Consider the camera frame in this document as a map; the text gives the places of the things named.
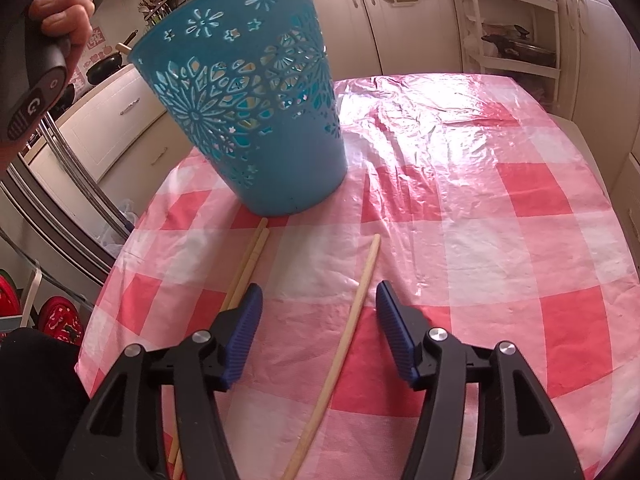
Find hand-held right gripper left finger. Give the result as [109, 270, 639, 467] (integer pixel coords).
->
[55, 282, 264, 480]

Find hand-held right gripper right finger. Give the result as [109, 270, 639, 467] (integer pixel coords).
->
[376, 280, 586, 480]

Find blue perforated plastic basket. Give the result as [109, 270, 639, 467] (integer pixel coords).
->
[129, 0, 349, 218]

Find person's left hand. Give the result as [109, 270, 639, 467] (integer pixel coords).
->
[27, 0, 97, 68]

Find black wok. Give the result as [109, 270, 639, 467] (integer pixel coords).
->
[50, 82, 76, 111]

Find black frying pan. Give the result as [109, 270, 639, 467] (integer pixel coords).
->
[85, 30, 141, 86]

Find cream kitchen drawer cabinet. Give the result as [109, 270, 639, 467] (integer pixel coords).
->
[25, 65, 191, 211]

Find steel refrigerator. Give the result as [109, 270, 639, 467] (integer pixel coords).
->
[0, 110, 131, 281]

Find pink checkered plastic tablecloth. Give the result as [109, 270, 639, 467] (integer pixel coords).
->
[75, 72, 623, 480]

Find clear plastic bag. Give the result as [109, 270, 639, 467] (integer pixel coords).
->
[100, 199, 138, 251]

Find red round patterned container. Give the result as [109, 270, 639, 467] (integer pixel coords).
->
[0, 270, 23, 331]
[39, 296, 83, 348]

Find person's black trouser leg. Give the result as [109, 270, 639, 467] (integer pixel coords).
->
[0, 327, 101, 480]

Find metal pots on shelf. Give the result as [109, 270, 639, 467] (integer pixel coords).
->
[482, 27, 557, 68]

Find cream tall cabinet doors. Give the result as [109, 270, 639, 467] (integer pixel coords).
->
[305, 0, 463, 81]

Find cream side cabinets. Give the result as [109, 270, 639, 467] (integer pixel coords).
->
[557, 0, 640, 241]

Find pink patterned wall sticker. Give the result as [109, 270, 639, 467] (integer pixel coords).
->
[67, 25, 131, 91]

